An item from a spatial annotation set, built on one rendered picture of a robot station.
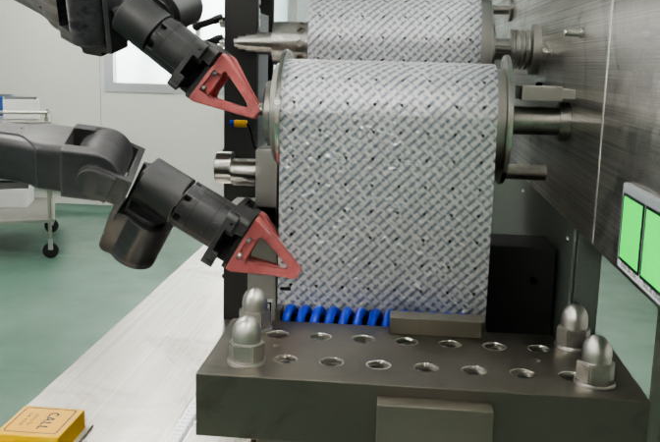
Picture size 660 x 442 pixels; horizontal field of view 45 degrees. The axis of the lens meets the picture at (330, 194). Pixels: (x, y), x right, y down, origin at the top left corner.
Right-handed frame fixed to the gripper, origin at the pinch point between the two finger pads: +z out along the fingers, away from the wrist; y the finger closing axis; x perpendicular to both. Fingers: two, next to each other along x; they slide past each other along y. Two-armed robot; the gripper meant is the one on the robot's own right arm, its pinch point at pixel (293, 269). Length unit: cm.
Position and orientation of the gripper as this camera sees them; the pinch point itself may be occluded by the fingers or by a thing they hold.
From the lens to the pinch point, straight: 90.4
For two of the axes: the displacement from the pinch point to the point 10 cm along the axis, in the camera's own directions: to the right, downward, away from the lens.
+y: -0.9, 1.7, -9.8
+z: 8.5, 5.2, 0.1
